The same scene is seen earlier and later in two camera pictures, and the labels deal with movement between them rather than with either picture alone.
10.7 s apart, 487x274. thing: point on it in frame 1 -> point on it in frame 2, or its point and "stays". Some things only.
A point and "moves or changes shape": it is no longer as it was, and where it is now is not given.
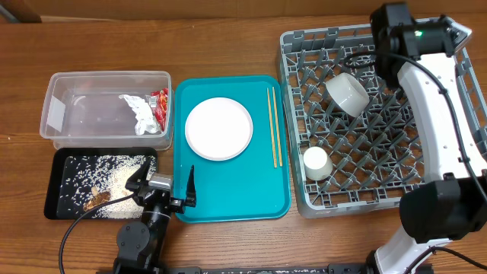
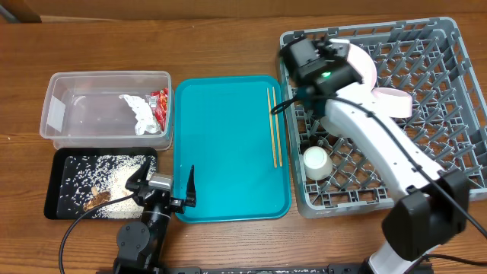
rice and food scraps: x=89 y=183 stays
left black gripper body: x=176 y=205 stays
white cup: x=317 y=164 stays
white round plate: x=218 y=129 -> x=364 y=63
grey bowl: x=347 y=94 moves or changes shape
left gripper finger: x=190 y=197 stays
